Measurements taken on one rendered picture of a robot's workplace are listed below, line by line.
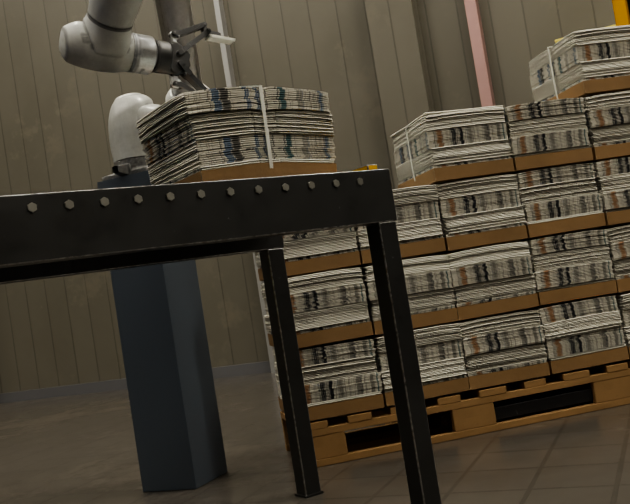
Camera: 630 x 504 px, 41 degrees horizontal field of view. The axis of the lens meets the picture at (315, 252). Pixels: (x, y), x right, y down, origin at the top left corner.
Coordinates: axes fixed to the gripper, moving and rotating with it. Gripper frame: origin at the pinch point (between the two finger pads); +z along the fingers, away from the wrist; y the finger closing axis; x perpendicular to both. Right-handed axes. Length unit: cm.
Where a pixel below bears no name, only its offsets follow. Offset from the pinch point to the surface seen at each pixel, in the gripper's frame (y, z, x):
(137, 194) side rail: 39, -37, 32
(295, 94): 9.9, 9.3, 15.1
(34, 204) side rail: 42, -56, 32
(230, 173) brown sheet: 30.2, -8.8, 15.3
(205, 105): 15.3, -14.3, 15.4
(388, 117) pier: -71, 234, -233
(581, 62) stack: -23, 138, -5
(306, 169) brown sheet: 27.8, 11.5, 15.0
